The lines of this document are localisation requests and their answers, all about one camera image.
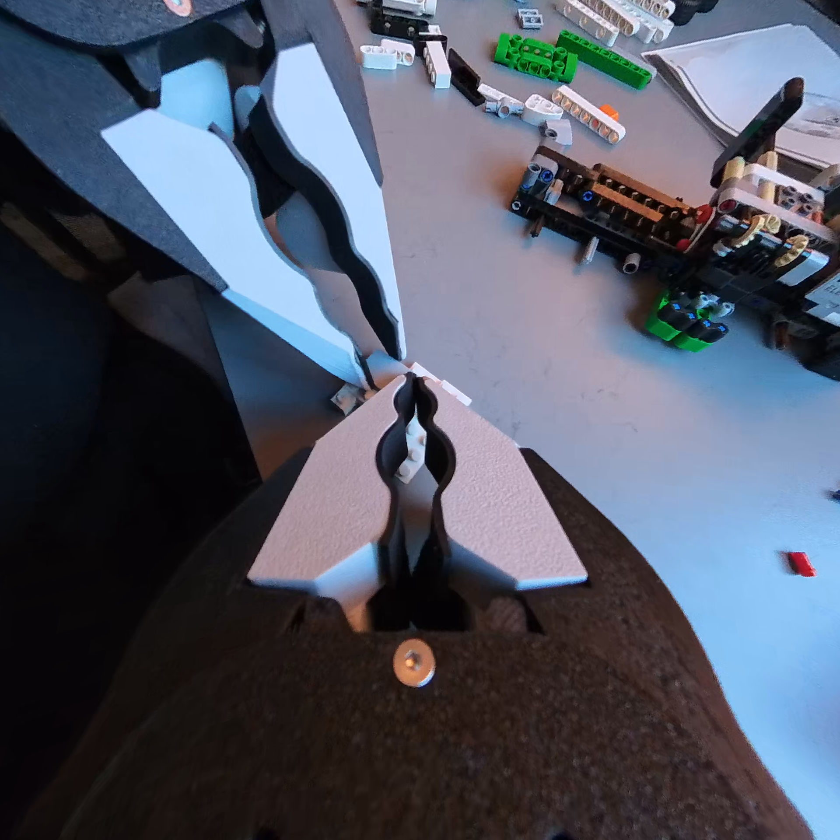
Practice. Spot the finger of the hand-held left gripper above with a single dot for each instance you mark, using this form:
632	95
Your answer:
190	197
328	131

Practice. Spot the dark lego vehicle build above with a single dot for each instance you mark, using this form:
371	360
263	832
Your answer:
623	197

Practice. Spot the black lego tire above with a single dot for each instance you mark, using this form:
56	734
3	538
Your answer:
697	8

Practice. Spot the long white lego beam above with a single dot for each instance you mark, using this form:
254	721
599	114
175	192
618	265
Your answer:
581	108

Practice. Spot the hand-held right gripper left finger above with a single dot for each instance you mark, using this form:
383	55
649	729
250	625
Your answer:
321	505

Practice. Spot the lego instruction booklet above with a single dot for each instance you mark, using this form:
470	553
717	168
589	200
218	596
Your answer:
722	79

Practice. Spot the white lego plate assembly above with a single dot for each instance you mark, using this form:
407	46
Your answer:
412	453

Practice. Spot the small red lego piece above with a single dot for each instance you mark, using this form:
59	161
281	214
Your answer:
802	564

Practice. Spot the small grey lego plate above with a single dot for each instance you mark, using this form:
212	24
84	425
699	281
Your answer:
530	18

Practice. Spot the short white lego connector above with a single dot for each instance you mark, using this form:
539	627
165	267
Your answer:
384	56

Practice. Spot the grey lego axle connector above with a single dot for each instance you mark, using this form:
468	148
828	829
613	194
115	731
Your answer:
502	102

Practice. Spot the white lego beam piece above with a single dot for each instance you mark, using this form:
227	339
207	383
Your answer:
410	6

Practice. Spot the orange lego piece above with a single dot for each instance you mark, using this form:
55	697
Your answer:
609	113

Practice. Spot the green lego frame piece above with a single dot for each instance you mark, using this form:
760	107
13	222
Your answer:
535	58

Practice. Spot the row of white lego beams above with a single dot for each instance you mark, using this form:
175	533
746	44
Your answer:
610	16

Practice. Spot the black lego beam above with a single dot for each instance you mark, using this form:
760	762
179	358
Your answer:
394	25

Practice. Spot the white lego brick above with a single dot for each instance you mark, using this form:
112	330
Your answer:
438	65

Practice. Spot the black lego panel piece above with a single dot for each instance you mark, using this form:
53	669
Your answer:
466	77

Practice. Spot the white curved lego connector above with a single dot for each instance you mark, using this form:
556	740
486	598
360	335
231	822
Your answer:
541	110

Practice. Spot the long green lego beam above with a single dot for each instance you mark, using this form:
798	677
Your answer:
604	58

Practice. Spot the grey lego wedge piece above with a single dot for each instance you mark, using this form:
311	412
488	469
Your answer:
559	133

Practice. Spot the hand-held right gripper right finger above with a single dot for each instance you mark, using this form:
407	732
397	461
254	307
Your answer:
505	512

